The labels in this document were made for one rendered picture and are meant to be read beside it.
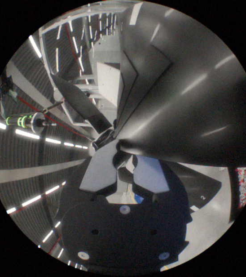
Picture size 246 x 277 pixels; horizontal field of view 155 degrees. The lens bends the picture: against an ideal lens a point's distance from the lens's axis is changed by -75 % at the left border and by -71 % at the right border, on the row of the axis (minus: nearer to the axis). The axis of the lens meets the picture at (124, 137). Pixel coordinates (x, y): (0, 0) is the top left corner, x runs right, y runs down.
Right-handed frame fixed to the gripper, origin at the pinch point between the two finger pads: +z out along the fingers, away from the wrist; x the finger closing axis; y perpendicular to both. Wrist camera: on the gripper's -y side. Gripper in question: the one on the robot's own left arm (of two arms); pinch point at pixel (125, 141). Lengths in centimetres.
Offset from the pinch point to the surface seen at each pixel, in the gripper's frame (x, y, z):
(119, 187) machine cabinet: -22, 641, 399
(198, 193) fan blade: 19.5, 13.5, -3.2
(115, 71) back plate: -5.1, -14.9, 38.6
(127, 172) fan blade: 2.0, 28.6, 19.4
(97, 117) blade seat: -9.3, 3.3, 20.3
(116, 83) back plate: -4.8, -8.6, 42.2
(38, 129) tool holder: -28.4, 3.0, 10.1
